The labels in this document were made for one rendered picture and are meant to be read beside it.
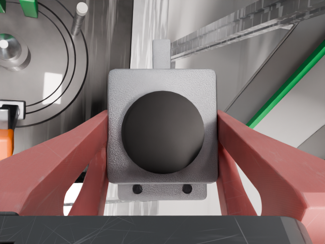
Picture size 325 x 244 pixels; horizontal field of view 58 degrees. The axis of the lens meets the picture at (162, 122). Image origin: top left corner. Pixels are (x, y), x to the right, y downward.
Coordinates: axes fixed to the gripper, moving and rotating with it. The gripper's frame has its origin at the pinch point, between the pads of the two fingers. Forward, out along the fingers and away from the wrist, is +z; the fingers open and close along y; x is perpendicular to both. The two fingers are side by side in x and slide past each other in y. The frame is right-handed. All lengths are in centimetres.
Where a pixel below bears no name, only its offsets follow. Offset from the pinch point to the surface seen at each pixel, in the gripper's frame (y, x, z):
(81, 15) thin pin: 6.3, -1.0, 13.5
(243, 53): -14.4, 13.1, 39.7
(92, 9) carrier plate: 7.7, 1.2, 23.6
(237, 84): -13.3, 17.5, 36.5
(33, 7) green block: 11.2, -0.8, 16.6
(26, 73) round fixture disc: 13.2, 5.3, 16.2
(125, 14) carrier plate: 4.2, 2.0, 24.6
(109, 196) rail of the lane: 6.4, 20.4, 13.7
